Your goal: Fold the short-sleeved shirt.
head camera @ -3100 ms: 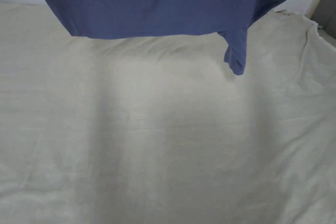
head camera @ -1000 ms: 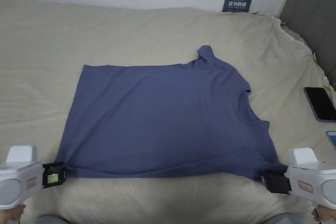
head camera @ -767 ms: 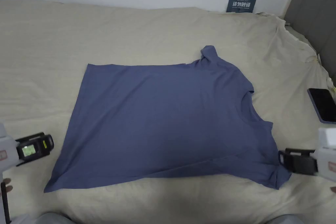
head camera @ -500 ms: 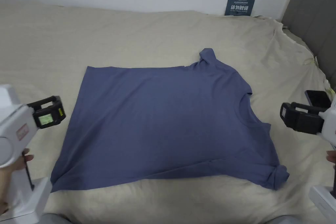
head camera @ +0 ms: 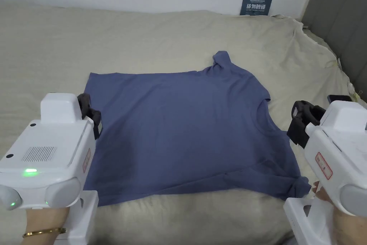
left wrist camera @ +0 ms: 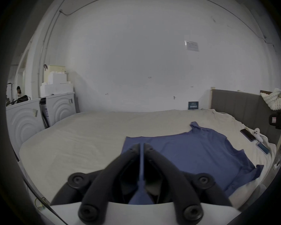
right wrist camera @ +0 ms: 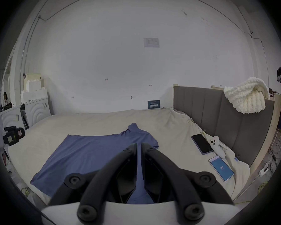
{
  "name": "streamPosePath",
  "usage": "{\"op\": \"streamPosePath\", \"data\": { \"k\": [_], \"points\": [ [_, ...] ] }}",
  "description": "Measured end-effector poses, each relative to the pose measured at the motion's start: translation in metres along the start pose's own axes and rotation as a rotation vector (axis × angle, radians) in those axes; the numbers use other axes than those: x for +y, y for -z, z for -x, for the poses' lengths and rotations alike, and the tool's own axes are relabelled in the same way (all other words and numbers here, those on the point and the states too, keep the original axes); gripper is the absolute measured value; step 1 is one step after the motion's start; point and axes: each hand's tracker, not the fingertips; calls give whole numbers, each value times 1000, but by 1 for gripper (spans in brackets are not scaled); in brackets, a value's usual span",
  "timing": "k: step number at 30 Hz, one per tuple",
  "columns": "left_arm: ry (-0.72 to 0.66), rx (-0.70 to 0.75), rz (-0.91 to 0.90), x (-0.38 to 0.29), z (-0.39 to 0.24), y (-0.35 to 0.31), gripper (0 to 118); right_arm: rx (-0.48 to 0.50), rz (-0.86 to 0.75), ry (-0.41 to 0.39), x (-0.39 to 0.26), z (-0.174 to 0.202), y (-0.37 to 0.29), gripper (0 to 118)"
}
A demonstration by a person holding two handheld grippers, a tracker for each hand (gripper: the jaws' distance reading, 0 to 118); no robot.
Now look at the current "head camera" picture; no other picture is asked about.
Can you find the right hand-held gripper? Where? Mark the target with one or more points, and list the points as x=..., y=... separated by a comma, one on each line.
x=338, y=153

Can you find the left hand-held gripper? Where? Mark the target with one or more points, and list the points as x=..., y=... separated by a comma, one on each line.
x=48, y=147

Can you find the person's left forearm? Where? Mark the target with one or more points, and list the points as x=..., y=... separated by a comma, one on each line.
x=40, y=239

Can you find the person's left hand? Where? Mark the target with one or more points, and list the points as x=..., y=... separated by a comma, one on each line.
x=47, y=217

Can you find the person's right hand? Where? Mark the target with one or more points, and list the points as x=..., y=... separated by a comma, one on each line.
x=349, y=227

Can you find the blue shirt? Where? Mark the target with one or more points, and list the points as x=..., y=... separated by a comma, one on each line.
x=177, y=130

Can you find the bed with beige sheet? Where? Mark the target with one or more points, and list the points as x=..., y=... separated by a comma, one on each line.
x=160, y=35

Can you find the grey padded headboard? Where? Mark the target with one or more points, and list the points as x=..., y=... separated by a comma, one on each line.
x=335, y=12

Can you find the dark blue sign card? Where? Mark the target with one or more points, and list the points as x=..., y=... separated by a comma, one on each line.
x=256, y=4

